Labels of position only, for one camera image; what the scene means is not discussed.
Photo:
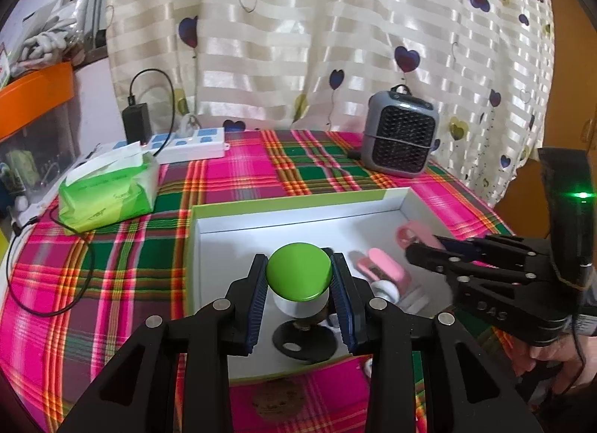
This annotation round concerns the white plastic bag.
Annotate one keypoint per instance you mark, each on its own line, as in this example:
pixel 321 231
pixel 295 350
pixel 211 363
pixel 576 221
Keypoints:
pixel 51 36

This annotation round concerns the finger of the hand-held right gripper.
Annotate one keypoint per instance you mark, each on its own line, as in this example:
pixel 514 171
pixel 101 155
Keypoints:
pixel 489 246
pixel 443 260

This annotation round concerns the person's right hand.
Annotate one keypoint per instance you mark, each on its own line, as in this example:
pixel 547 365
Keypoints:
pixel 548 358

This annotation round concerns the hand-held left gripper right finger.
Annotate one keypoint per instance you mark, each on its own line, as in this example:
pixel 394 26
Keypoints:
pixel 343 302

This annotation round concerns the white power strip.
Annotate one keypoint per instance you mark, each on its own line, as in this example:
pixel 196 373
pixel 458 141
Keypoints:
pixel 196 146

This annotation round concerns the brown walnut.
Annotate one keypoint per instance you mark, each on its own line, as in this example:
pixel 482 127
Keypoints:
pixel 280 398

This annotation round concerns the black charger adapter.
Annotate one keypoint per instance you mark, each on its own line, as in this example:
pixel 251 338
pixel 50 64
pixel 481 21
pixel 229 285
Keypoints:
pixel 136 124

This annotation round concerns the clear storage bin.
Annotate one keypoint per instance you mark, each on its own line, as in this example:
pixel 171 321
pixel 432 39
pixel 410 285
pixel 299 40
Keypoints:
pixel 42 153

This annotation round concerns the grey mini fan heater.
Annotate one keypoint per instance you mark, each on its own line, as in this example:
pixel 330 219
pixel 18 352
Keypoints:
pixel 401 137

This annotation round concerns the white round gadget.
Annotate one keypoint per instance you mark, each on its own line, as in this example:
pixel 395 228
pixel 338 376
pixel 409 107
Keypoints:
pixel 387 292

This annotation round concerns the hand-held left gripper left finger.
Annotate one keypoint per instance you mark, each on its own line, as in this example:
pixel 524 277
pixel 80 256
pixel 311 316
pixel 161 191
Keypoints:
pixel 256 302

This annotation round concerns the heart print striped curtain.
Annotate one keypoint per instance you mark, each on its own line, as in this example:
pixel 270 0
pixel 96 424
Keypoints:
pixel 303 18

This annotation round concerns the pink plaid tablecloth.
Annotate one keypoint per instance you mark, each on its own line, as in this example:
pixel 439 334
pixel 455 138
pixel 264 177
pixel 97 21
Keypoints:
pixel 116 284

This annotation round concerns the black round gadget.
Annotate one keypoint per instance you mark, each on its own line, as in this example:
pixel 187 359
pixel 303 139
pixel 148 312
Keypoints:
pixel 308 344

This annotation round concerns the green tissue pack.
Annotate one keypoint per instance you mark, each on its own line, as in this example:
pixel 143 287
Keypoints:
pixel 107 195

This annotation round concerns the pink clip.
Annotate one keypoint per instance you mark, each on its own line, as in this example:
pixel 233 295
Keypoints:
pixel 387 267
pixel 410 232

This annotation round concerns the orange bin lid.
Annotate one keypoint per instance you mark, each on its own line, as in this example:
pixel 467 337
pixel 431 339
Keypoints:
pixel 37 92

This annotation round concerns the orange wooden cabinet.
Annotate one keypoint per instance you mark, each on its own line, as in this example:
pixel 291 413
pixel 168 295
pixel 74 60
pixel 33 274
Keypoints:
pixel 527 195

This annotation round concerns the green and white cardboard box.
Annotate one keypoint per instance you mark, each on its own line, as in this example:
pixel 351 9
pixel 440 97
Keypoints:
pixel 224 251

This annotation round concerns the small white ball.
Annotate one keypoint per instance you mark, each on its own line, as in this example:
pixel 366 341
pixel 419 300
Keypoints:
pixel 21 203

